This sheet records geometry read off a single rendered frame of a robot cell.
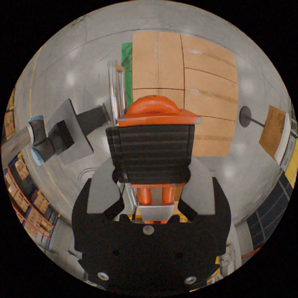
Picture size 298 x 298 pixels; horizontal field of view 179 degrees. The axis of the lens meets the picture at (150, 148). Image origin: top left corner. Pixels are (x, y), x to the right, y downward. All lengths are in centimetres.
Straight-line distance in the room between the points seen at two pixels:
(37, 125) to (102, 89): 106
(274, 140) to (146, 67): 155
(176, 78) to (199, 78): 19
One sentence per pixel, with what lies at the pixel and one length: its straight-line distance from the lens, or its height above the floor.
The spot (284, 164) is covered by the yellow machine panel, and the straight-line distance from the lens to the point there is 754.
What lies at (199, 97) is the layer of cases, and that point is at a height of 54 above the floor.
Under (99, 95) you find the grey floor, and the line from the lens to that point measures 156.
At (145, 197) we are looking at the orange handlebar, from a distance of 17.
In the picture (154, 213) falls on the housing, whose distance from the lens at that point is 21.
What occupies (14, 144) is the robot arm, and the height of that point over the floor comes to 128.
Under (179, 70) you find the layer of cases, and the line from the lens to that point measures 89.
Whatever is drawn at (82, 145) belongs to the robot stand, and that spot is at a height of 75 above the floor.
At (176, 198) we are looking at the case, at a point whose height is 93.
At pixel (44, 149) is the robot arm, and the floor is 104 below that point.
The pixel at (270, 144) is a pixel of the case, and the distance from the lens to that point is 150.
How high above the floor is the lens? 138
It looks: 62 degrees down
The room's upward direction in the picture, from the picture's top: 176 degrees counter-clockwise
